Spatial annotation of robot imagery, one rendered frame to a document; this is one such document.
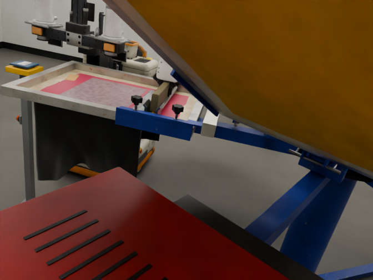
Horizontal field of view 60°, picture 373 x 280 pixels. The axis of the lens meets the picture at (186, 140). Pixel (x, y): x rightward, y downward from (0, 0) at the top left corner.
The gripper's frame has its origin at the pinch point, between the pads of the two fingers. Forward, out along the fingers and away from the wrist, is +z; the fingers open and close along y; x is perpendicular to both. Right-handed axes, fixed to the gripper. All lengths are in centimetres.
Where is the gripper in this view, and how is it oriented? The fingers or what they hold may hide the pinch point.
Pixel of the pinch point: (165, 90)
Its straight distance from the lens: 150.0
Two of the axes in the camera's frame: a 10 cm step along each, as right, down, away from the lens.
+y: -9.7, -2.3, 0.8
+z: -1.7, 8.9, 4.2
